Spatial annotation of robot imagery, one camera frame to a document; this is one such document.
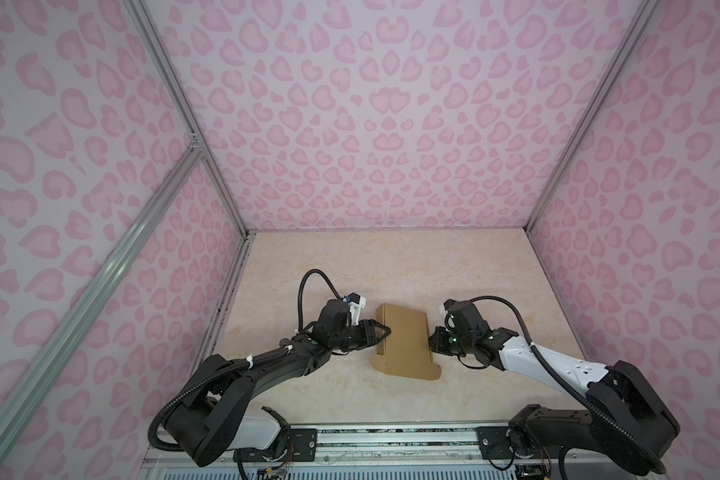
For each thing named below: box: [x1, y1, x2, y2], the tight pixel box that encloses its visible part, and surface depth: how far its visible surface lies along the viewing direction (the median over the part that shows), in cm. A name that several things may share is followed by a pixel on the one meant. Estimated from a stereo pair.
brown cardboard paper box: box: [370, 303, 442, 381], surface depth 82 cm
